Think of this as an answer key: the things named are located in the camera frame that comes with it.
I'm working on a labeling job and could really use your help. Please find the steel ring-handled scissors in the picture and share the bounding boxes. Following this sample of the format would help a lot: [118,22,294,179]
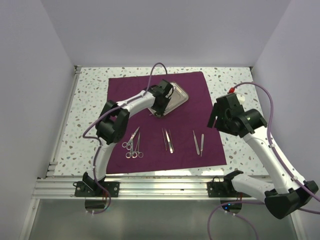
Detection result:
[125,142,136,159]

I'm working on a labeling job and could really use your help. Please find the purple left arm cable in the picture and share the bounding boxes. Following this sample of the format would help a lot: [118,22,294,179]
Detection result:
[82,62,168,215]

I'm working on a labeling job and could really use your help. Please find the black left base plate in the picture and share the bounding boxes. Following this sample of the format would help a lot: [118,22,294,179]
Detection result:
[72,181,120,198]

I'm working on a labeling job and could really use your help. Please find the steel forceps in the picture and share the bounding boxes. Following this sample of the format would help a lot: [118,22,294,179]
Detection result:
[162,128,168,151]

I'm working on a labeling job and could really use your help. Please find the steel instrument tray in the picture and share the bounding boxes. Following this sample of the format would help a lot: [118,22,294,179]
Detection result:
[147,81,189,118]

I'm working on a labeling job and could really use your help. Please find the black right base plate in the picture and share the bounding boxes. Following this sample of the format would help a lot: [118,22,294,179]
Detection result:
[206,176,251,198]

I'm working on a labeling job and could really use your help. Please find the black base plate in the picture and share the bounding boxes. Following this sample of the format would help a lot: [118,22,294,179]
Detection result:
[72,181,120,198]
[206,176,251,198]

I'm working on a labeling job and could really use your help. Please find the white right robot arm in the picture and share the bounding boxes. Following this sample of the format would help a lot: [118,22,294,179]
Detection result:
[207,93,319,219]

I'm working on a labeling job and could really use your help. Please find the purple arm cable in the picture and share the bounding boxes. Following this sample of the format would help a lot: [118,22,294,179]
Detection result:
[82,62,168,215]
[207,81,320,240]

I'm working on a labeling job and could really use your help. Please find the steel ring-handled hemostat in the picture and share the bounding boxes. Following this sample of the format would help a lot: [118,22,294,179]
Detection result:
[132,133,144,159]

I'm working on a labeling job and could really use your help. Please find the steel angled ring scissors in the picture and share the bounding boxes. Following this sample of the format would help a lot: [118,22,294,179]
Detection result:
[121,127,140,150]

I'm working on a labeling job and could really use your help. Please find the aluminium front rail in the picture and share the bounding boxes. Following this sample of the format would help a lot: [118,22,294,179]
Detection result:
[31,175,223,200]

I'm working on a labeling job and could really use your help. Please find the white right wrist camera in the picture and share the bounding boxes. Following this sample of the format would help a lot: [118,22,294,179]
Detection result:
[236,93,246,105]

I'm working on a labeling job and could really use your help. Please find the steel wide tweezers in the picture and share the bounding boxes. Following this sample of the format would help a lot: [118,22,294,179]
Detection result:
[165,130,175,154]

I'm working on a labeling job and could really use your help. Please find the steel scalpel handle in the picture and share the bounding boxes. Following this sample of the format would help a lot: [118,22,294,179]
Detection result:
[192,130,200,155]
[200,133,205,157]

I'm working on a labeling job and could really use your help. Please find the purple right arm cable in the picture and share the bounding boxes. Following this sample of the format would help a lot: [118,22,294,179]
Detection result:
[207,81,320,240]

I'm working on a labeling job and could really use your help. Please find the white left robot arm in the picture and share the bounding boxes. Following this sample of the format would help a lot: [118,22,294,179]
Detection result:
[82,79,174,197]

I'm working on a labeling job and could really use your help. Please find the purple surgical cloth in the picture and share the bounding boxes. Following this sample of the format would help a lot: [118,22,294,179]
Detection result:
[106,71,226,174]

